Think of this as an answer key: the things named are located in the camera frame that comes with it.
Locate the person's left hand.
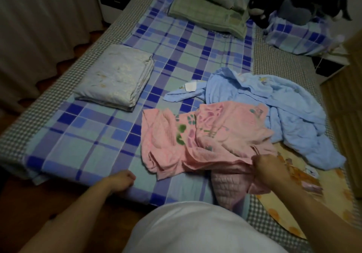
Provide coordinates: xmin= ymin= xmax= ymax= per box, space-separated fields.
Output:
xmin=106 ymin=170 xmax=136 ymax=192

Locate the person's right hand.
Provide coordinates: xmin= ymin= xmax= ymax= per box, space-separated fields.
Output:
xmin=251 ymin=154 xmax=292 ymax=187

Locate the pink printed blanket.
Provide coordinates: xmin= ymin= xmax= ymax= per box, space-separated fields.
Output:
xmin=140 ymin=101 xmax=279 ymax=212

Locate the person's right forearm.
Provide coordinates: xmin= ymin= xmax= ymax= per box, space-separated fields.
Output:
xmin=270 ymin=174 xmax=362 ymax=253

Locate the person's left forearm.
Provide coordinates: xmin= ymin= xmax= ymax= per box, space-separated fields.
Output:
xmin=18 ymin=176 xmax=119 ymax=253

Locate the blue plaid bed sheet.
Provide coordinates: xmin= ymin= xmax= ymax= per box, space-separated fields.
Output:
xmin=24 ymin=0 xmax=254 ymax=207

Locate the light blue quilt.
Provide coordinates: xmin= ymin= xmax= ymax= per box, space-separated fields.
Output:
xmin=163 ymin=67 xmax=347 ymax=171

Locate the yellow floral mat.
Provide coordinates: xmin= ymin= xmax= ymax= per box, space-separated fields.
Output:
xmin=256 ymin=142 xmax=357 ymax=240

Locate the person's white shirt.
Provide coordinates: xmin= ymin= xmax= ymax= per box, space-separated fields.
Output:
xmin=123 ymin=201 xmax=289 ymax=253

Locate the folded pale floral quilt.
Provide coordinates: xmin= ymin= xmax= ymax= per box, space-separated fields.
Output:
xmin=73 ymin=44 xmax=155 ymax=112

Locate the grey checked mattress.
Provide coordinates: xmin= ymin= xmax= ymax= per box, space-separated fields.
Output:
xmin=0 ymin=0 xmax=358 ymax=253

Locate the blue plaid pillow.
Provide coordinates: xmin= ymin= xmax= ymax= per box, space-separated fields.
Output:
xmin=263 ymin=10 xmax=345 ymax=56

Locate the green plaid folded blanket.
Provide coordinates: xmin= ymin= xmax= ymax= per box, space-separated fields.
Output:
xmin=168 ymin=0 xmax=249 ymax=40

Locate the beige curtain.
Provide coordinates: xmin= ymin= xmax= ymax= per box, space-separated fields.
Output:
xmin=0 ymin=0 xmax=104 ymax=113

